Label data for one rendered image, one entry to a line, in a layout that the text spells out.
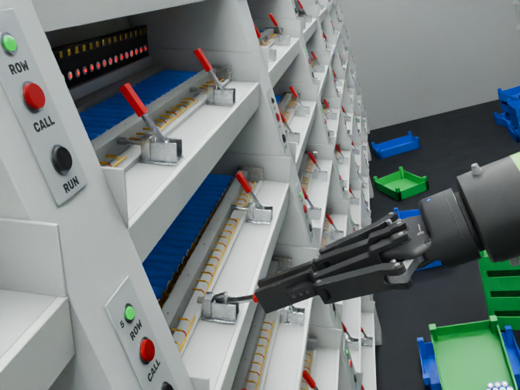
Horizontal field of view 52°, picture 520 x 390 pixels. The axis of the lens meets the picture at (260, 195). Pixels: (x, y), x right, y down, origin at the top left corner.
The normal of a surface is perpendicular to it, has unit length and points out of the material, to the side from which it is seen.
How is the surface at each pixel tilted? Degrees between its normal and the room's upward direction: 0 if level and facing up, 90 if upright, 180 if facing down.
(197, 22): 90
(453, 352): 26
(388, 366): 0
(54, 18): 109
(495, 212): 64
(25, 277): 90
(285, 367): 19
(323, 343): 90
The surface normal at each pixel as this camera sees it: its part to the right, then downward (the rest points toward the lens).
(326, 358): 0.03, -0.92
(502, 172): -0.50, -0.68
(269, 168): -0.17, 0.38
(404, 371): -0.29, -0.90
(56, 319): 0.98, 0.10
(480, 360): -0.33, -0.65
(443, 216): -0.45, -0.33
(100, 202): 0.94, -0.21
